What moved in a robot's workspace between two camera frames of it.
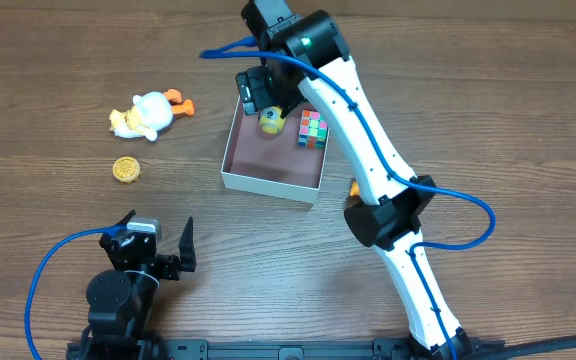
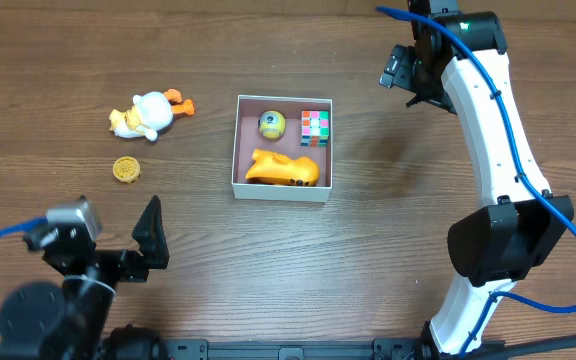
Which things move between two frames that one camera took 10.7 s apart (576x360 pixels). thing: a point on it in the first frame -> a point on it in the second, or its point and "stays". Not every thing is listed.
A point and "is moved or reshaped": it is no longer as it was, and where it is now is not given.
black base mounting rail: (380, 349) stays
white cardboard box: (274, 165) is moved or reshaped
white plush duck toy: (151, 112) stays
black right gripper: (250, 91) -> (419, 80)
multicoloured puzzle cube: (313, 129) stays
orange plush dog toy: (355, 189) -> (272, 168)
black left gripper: (163, 265) -> (106, 260)
